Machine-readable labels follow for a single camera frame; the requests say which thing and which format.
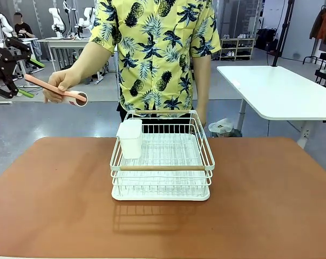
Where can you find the pink spoon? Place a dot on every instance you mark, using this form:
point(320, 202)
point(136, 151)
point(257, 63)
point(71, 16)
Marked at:
point(71, 95)

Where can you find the person's right forearm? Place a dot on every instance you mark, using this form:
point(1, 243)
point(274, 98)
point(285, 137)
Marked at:
point(90, 63)

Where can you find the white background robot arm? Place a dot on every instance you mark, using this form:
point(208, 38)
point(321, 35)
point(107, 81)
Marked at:
point(57, 23)
point(1, 25)
point(84, 23)

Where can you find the person's left forearm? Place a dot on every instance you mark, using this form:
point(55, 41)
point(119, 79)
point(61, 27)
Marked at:
point(202, 81)

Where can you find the person's right hand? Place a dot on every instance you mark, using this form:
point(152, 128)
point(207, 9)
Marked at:
point(57, 83)

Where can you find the person's left hand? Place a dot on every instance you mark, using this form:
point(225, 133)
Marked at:
point(202, 116)

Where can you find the seated person in black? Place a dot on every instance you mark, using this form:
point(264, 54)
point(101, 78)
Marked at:
point(22, 28)

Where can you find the white background desk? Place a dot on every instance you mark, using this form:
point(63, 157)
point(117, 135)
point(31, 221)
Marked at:
point(68, 46)

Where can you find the white plastic cutlery holder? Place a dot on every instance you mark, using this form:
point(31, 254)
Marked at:
point(130, 140)

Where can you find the person in yellow pineapple shirt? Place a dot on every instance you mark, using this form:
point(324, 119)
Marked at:
point(157, 54)

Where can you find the white drain tray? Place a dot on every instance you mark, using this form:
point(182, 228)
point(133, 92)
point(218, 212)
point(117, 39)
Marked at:
point(160, 197)

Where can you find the wooden shoe rack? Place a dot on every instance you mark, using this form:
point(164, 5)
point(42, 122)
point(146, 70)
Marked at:
point(237, 48)

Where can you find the large white table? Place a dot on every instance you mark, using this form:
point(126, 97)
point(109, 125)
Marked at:
point(281, 91)

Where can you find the black stand pole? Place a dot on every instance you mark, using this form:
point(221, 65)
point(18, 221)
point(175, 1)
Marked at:
point(283, 35)

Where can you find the clothes rail with jackets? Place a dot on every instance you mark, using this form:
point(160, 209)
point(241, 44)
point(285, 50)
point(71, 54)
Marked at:
point(325, 27)

